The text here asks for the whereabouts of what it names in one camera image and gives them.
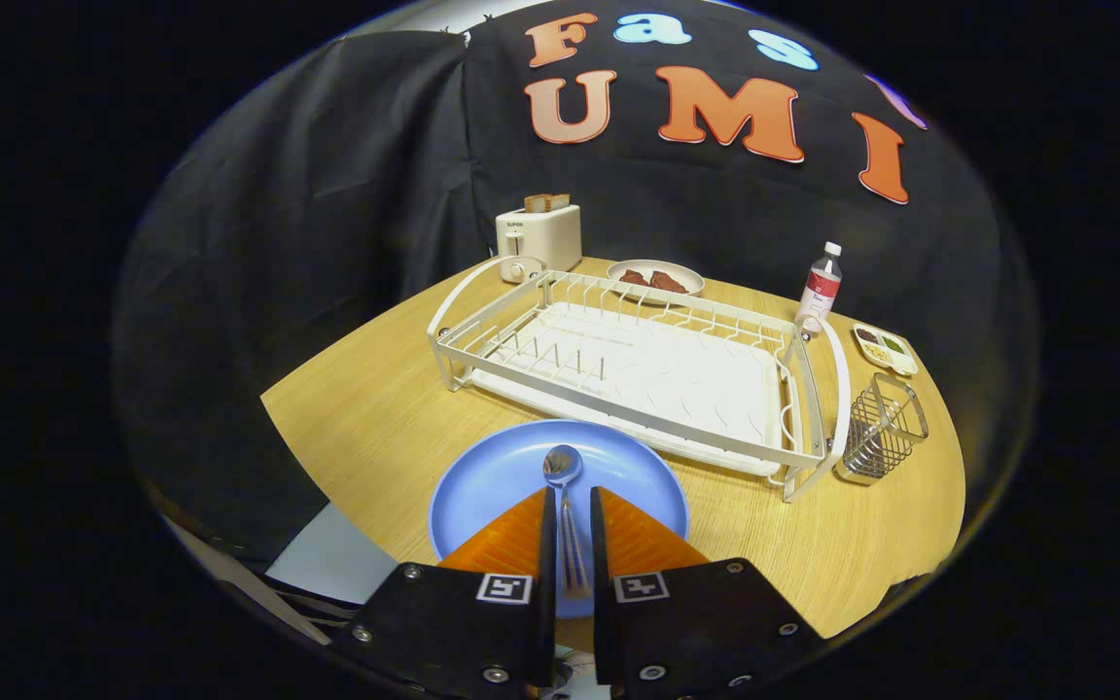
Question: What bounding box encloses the metal wire basket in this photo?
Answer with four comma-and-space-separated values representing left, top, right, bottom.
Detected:
833, 372, 930, 486

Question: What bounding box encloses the white toaster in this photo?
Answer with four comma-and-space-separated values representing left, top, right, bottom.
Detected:
496, 203, 583, 285

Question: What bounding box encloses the white round dish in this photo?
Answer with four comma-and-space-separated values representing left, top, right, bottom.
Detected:
606, 259, 706, 307

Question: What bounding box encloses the blue plate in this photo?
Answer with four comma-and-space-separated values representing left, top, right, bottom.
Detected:
428, 419, 691, 621

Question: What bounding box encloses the metal spoon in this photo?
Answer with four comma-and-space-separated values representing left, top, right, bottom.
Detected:
542, 444, 592, 599

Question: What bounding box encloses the clear bottle with red label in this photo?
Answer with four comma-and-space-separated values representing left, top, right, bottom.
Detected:
794, 242, 844, 334

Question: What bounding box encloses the white drainer tray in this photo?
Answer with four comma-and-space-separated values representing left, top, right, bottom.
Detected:
471, 301, 785, 477

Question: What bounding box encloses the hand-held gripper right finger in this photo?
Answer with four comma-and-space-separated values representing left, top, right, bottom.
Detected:
589, 484, 828, 700

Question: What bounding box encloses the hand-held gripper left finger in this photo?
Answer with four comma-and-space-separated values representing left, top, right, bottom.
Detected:
346, 484, 559, 700

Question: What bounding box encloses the white wire dish rack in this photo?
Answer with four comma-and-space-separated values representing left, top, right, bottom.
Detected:
427, 256, 855, 504

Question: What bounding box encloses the white divided snack dish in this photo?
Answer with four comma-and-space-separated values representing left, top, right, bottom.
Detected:
852, 323, 920, 378

